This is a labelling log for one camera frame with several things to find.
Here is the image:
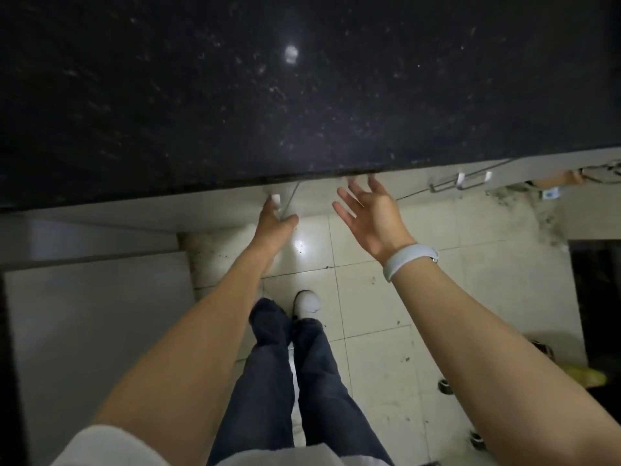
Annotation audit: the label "person's right hand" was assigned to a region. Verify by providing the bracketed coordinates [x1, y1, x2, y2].
[332, 173, 418, 265]

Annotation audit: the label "person's left hand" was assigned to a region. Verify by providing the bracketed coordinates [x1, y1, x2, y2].
[252, 195, 300, 254]

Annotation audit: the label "person's right forearm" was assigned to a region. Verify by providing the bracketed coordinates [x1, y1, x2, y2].
[389, 258, 621, 466]

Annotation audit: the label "person's left forearm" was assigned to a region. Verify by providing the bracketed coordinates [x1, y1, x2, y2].
[91, 240, 288, 466]

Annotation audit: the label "white cabinet door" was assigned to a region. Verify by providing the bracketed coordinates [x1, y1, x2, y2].
[280, 157, 516, 220]
[0, 181, 299, 234]

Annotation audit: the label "white wristband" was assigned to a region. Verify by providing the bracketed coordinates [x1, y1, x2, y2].
[382, 243, 440, 284]

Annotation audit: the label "white shoe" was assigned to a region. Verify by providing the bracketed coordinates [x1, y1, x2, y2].
[293, 290, 322, 320]

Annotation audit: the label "dark blue jeans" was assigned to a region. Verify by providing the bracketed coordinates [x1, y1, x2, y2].
[208, 298, 395, 466]

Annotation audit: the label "wooden block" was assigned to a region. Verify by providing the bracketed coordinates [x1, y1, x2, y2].
[533, 171, 585, 190]

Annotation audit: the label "black appliance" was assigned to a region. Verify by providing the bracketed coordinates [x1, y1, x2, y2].
[569, 239, 621, 380]

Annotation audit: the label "yellow object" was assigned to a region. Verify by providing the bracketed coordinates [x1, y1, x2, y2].
[562, 365, 608, 390]

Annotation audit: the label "white shirt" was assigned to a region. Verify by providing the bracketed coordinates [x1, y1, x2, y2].
[51, 424, 351, 466]

